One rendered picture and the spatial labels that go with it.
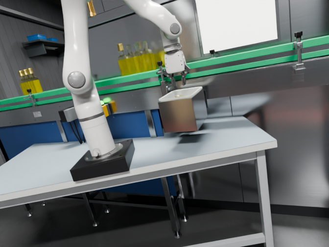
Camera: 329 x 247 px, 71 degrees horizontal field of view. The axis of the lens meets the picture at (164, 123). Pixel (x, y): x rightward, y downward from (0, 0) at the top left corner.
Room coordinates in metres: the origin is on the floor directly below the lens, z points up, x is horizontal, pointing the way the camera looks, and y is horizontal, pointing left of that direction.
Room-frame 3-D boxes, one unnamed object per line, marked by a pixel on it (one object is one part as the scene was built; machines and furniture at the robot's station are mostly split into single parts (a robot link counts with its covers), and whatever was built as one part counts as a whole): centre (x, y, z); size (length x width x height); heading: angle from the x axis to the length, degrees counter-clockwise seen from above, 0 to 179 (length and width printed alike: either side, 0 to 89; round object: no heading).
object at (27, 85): (1.93, 1.00, 1.19); 0.06 x 0.06 x 0.28; 64
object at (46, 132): (1.73, 0.70, 0.84); 1.59 x 0.18 x 0.18; 64
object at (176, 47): (1.19, -0.12, 1.23); 0.09 x 0.08 x 0.03; 62
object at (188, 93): (1.14, -0.11, 0.97); 0.22 x 0.17 x 0.09; 154
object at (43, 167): (1.72, 0.29, 0.73); 1.58 x 1.52 x 0.04; 87
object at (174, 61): (1.19, -0.12, 1.17); 0.10 x 0.07 x 0.11; 62
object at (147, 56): (1.45, 0.01, 1.16); 0.06 x 0.06 x 0.21; 64
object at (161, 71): (1.28, -0.05, 1.12); 0.17 x 0.03 x 0.12; 154
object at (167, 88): (1.29, -0.06, 1.02); 0.09 x 0.04 x 0.07; 154
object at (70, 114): (1.53, 0.62, 0.96); 0.08 x 0.08 x 0.08; 64
